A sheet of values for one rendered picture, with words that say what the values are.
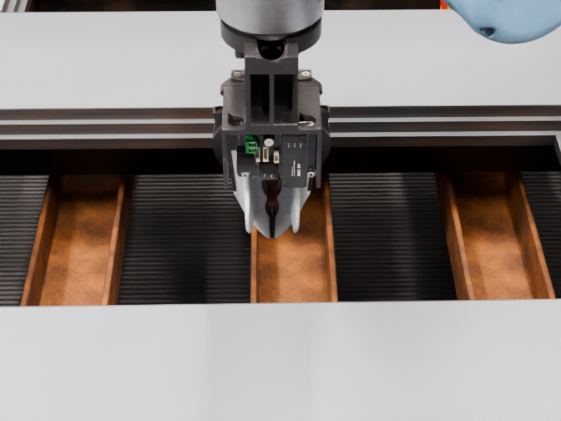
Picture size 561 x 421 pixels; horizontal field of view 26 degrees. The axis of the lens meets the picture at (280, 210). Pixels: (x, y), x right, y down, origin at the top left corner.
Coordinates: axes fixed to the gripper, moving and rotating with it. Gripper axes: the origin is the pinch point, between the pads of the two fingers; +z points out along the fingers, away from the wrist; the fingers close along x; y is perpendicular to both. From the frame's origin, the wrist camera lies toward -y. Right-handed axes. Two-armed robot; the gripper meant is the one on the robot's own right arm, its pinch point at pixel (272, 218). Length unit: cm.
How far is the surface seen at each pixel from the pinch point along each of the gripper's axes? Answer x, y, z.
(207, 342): -4.8, 13.4, 0.8
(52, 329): -16.4, 11.9, 0.8
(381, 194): 14, -43, 31
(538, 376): 18.8, 17.0, 0.8
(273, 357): 0.0, 14.9, 0.8
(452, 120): 17.0, -16.7, 2.1
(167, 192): -13, -43, 31
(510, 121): 22.4, -16.6, 2.2
